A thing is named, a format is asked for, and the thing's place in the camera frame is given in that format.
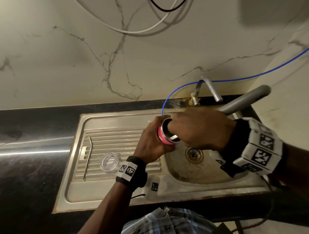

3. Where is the person's right hand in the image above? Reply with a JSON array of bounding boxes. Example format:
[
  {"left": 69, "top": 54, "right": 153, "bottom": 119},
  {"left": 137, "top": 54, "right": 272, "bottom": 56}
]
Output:
[{"left": 167, "top": 107, "right": 238, "bottom": 153}]

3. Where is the thin black right camera cable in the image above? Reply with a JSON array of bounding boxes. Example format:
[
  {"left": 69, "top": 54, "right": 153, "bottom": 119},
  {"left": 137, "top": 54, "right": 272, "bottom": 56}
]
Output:
[{"left": 231, "top": 197, "right": 275, "bottom": 233}]

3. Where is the clear plastic lid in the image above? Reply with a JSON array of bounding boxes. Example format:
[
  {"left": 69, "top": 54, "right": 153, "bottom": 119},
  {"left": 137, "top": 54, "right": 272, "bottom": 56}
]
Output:
[{"left": 99, "top": 152, "right": 121, "bottom": 172}]

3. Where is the bent metal straw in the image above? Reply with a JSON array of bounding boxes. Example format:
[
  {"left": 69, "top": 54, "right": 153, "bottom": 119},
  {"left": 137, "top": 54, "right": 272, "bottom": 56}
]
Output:
[{"left": 82, "top": 136, "right": 93, "bottom": 180}]

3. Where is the black hanging cable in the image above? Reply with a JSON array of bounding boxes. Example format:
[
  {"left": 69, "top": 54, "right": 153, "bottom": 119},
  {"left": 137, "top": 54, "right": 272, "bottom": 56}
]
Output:
[{"left": 149, "top": 0, "right": 188, "bottom": 13}]

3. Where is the blue plaid clothing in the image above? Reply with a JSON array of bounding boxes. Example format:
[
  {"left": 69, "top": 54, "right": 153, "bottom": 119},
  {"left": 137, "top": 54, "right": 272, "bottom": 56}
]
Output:
[{"left": 120, "top": 206, "right": 218, "bottom": 234}]

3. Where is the black right wrist band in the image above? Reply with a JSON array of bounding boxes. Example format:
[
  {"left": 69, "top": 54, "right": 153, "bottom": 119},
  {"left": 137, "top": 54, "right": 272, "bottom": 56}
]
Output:
[{"left": 218, "top": 117, "right": 284, "bottom": 178}]

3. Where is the metal faucet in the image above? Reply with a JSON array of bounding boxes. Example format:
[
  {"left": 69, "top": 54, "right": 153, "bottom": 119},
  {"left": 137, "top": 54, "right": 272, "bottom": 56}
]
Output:
[{"left": 189, "top": 76, "right": 223, "bottom": 107}]

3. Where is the black wrist band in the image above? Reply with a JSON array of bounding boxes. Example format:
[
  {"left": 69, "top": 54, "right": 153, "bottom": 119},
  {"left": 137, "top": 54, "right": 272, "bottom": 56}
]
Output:
[
  {"left": 218, "top": 117, "right": 284, "bottom": 178},
  {"left": 115, "top": 156, "right": 148, "bottom": 192}
]

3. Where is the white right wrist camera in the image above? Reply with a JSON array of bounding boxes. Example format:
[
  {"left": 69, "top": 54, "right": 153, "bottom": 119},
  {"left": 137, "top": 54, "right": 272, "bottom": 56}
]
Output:
[{"left": 209, "top": 150, "right": 227, "bottom": 167}]

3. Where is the person's right forearm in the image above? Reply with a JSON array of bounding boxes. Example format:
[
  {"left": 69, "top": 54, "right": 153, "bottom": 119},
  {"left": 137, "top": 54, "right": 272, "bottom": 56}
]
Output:
[{"left": 274, "top": 141, "right": 309, "bottom": 194}]

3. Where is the black left wrist band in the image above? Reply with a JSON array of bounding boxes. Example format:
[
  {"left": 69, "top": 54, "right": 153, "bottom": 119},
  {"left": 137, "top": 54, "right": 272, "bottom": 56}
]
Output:
[{"left": 115, "top": 156, "right": 148, "bottom": 192}]

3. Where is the white bottle brush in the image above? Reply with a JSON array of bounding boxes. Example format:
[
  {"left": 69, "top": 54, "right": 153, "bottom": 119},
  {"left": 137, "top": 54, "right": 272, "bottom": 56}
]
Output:
[{"left": 169, "top": 85, "right": 272, "bottom": 141}]

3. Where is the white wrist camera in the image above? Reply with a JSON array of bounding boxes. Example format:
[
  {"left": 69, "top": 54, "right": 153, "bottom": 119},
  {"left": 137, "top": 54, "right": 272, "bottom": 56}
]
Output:
[
  {"left": 209, "top": 150, "right": 227, "bottom": 167},
  {"left": 142, "top": 175, "right": 162, "bottom": 201}
]

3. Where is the person's left hand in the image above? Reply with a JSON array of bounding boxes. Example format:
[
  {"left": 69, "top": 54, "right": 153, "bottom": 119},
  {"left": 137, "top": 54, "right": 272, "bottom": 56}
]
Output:
[{"left": 133, "top": 115, "right": 176, "bottom": 165}]

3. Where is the pink steel tumbler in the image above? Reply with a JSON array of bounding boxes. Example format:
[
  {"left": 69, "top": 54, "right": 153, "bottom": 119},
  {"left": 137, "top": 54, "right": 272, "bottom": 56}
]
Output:
[{"left": 157, "top": 118, "right": 181, "bottom": 146}]

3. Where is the person's left forearm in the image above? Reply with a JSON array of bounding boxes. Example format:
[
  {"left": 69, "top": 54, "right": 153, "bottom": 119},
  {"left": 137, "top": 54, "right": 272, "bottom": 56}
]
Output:
[{"left": 78, "top": 181, "right": 133, "bottom": 234}]

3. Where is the stainless steel sink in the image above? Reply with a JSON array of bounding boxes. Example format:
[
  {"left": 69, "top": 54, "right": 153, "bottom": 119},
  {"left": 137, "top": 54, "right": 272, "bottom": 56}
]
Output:
[{"left": 52, "top": 107, "right": 274, "bottom": 214}]

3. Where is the thin blue tube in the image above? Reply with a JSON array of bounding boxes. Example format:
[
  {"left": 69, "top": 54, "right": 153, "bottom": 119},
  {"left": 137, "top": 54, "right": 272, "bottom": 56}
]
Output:
[{"left": 161, "top": 47, "right": 309, "bottom": 157}]

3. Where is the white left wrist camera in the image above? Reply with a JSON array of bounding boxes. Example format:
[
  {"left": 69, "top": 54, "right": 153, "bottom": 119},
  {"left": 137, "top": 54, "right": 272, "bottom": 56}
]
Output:
[{"left": 142, "top": 175, "right": 162, "bottom": 201}]

